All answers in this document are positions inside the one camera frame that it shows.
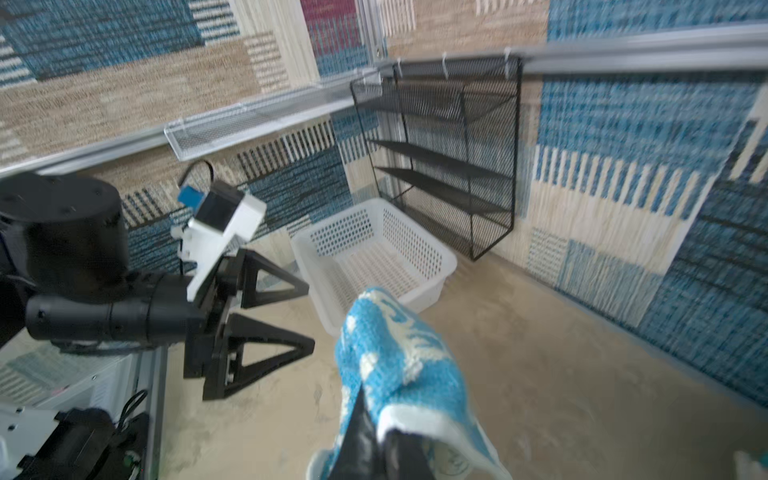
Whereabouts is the blue bunny towel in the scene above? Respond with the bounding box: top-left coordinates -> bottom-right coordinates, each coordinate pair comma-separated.
306,288 -> 511,479

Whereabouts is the black wire shelf rack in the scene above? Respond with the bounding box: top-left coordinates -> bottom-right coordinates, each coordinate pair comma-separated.
350,53 -> 523,260

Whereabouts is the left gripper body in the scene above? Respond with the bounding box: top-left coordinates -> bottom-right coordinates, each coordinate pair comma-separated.
183,253 -> 245,401

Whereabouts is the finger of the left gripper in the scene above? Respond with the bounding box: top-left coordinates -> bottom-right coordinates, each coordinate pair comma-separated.
221,314 -> 315,398
236,248 -> 309,309

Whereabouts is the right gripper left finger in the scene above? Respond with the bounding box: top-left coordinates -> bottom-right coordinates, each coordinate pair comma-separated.
328,388 -> 384,480

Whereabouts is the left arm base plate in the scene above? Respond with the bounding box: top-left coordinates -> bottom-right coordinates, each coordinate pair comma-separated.
1,404 -> 150,479

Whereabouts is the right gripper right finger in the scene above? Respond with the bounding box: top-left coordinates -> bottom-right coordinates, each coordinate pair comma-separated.
383,430 -> 435,480

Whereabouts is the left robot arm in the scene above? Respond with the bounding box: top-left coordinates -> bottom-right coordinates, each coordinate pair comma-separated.
1,172 -> 315,401

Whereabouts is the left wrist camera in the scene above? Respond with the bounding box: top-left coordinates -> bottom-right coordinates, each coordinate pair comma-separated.
171,180 -> 267,302

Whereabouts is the white plastic basket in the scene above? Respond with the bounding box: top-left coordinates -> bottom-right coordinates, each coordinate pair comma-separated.
291,198 -> 458,337

